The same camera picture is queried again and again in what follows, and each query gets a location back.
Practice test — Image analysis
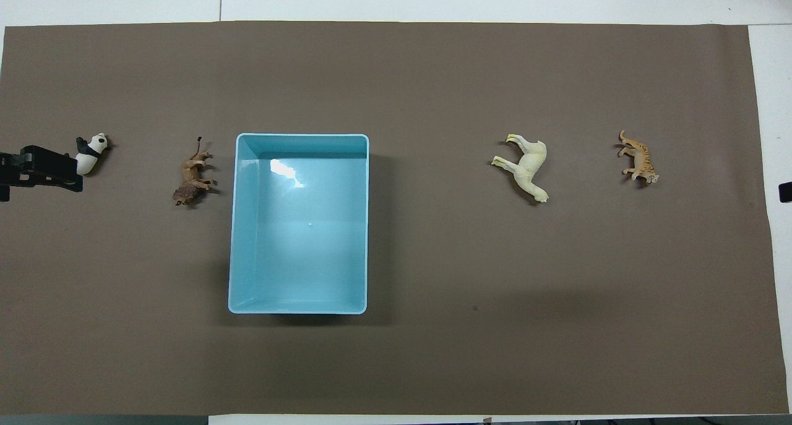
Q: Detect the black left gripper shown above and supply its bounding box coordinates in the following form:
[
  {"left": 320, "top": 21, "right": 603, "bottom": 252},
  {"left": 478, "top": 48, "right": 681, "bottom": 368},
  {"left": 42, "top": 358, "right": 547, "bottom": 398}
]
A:
[{"left": 0, "top": 145, "right": 84, "bottom": 202}]

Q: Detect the black and white panda toy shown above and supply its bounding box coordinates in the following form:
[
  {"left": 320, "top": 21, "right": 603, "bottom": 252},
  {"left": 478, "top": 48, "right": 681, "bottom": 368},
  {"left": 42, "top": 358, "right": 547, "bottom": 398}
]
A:
[{"left": 75, "top": 133, "right": 110, "bottom": 176}]

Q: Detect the brown lion toy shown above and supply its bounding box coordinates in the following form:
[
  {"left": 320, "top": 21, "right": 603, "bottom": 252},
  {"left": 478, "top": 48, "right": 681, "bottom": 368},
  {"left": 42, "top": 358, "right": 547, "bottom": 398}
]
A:
[{"left": 173, "top": 136, "right": 218, "bottom": 207}]

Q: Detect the orange striped tiger toy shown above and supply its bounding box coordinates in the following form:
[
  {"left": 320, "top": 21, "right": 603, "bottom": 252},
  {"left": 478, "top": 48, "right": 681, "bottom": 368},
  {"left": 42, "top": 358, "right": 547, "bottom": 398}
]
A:
[{"left": 618, "top": 130, "right": 660, "bottom": 186}]

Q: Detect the cream horse toy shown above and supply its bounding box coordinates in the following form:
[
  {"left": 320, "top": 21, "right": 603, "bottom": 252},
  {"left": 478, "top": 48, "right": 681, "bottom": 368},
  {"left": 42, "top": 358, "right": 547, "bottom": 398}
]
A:
[{"left": 491, "top": 134, "right": 550, "bottom": 204}]

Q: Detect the light blue storage box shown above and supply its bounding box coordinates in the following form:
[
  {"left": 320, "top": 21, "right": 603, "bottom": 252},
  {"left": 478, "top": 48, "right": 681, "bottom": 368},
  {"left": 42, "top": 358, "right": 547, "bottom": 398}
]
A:
[{"left": 228, "top": 133, "right": 370, "bottom": 316}]

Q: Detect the brown table mat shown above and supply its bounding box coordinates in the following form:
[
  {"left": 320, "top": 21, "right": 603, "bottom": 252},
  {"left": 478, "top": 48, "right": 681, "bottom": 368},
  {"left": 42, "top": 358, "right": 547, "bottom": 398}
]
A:
[{"left": 0, "top": 20, "right": 790, "bottom": 416}]

